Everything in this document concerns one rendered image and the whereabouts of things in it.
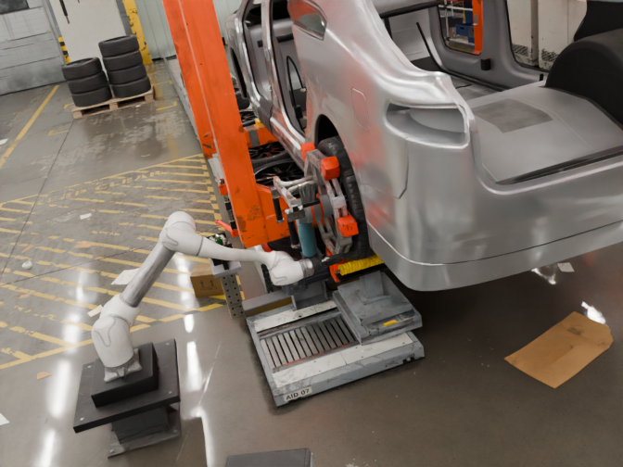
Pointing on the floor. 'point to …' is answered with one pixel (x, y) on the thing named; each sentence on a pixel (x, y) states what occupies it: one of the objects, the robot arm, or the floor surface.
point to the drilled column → (232, 295)
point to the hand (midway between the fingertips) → (349, 255)
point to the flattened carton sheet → (563, 349)
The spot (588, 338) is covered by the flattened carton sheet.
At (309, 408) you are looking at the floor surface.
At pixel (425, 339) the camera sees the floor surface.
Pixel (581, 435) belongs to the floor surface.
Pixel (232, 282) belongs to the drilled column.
